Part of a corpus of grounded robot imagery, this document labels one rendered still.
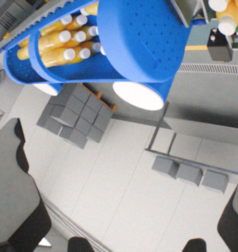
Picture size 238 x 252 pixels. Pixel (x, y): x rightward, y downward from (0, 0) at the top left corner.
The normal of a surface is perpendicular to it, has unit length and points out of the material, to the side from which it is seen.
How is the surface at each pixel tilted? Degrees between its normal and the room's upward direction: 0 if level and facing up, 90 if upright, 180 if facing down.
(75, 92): 90
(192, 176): 90
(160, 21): 90
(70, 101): 90
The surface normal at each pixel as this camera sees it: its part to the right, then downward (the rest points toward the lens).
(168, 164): -0.55, -0.44
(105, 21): -0.70, 0.26
